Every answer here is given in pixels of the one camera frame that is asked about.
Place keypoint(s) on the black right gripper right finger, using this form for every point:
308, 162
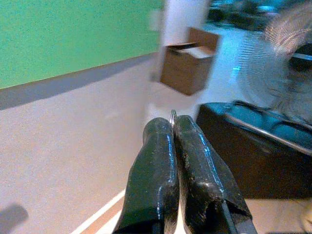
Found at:
202, 185

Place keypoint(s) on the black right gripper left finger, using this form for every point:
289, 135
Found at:
151, 182

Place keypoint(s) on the brown cardboard box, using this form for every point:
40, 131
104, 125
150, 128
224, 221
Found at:
182, 73

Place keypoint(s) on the green wall board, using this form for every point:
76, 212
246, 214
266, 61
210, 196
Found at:
73, 36

